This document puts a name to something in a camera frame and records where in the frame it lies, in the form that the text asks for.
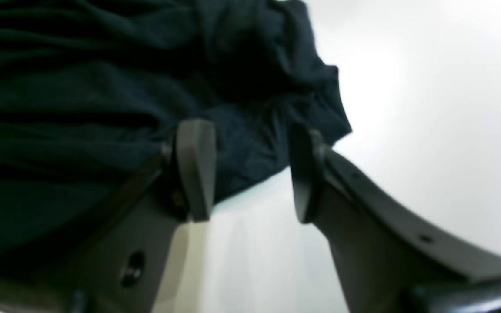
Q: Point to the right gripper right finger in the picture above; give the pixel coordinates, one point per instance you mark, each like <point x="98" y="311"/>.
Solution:
<point x="387" y="258"/>

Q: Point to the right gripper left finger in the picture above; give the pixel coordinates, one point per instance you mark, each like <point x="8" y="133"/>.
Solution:
<point x="111" y="257"/>

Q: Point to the black t-shirt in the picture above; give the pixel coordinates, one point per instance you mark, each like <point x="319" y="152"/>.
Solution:
<point x="90" y="88"/>

